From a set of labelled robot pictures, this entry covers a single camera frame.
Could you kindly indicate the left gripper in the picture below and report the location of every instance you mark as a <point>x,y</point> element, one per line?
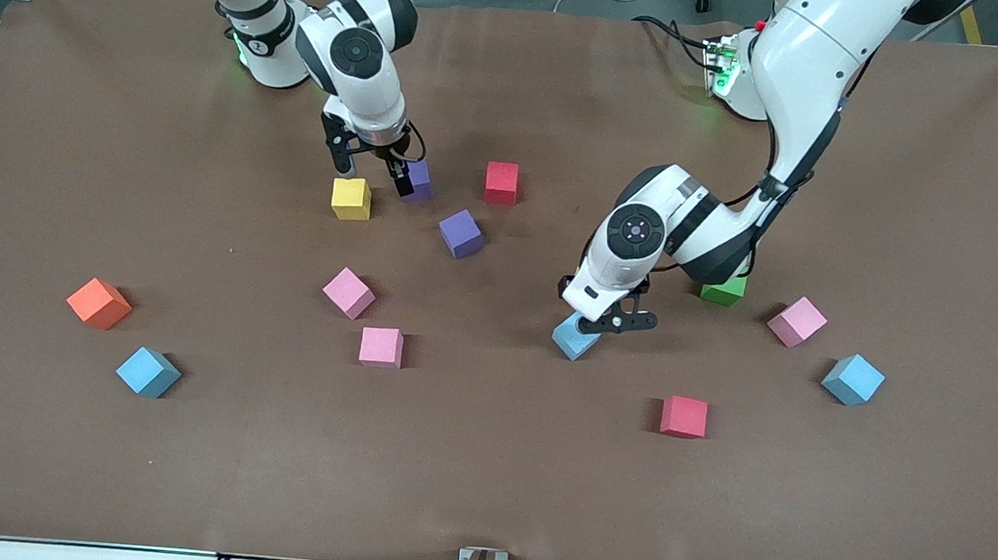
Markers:
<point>565,282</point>

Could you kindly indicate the green lit connector box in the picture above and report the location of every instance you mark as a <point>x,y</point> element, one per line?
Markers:
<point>722,66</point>

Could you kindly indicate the brown paper table cover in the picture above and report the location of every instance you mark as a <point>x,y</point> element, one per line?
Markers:
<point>484,475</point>

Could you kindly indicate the pink foam block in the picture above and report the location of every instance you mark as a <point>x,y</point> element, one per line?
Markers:
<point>381,347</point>
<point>797,322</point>
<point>348,293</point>

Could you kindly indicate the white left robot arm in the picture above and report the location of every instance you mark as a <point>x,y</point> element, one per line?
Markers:
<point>800,72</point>

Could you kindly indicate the orange foam block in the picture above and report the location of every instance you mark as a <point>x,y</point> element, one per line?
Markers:
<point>99,304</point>

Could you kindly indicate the blue foam block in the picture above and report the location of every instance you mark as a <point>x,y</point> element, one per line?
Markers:
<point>570,341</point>
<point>853,380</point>
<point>148,373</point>

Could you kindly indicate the green foam block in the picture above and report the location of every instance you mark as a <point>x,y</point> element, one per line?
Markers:
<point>725,293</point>

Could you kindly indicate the red foam block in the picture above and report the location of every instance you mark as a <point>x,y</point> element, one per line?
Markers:
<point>684,417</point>
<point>501,183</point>

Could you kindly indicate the yellow foam block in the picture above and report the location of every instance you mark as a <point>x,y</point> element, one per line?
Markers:
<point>351,202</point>

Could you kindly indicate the purple foam block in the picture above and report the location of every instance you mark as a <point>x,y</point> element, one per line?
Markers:
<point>423,183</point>
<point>461,234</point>

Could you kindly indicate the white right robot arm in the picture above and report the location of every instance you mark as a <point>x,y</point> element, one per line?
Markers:
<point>371,92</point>

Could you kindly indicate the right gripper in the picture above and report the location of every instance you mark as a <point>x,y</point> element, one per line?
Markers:
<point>382,151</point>

